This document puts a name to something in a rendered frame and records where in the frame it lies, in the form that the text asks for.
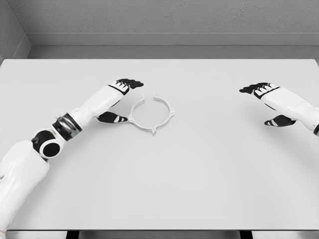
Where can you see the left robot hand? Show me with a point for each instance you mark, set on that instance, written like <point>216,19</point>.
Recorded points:
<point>109,97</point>

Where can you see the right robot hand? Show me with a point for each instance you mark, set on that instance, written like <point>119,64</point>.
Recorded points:
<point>281,102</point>

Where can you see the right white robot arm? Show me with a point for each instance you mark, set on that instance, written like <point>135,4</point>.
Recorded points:
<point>309,112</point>

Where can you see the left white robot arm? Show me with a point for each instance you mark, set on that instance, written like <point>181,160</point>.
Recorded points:
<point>37,149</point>

